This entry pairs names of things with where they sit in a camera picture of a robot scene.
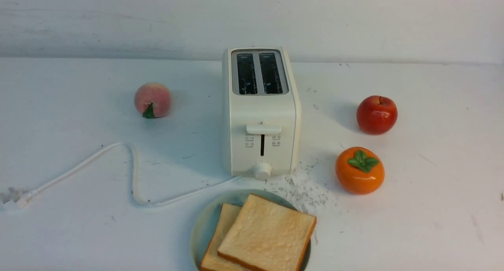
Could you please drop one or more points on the toasted bread slice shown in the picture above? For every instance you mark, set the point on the toasted bread slice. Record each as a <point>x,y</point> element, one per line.
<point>211,260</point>
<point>267,236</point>

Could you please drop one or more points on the white two-slot toaster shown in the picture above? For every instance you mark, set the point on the white two-slot toaster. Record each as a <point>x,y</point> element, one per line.
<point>261,117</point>

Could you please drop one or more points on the pink peach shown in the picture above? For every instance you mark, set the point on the pink peach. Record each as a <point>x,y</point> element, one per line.
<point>153,100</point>

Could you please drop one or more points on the light blue round plate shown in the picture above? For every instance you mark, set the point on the light blue round plate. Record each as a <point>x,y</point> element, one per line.
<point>206,223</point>

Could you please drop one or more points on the orange persimmon with green leaf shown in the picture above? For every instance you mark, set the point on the orange persimmon with green leaf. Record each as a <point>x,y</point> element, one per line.
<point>359,171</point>

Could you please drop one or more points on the red apple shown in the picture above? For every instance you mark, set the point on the red apple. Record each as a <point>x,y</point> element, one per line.
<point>376,115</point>

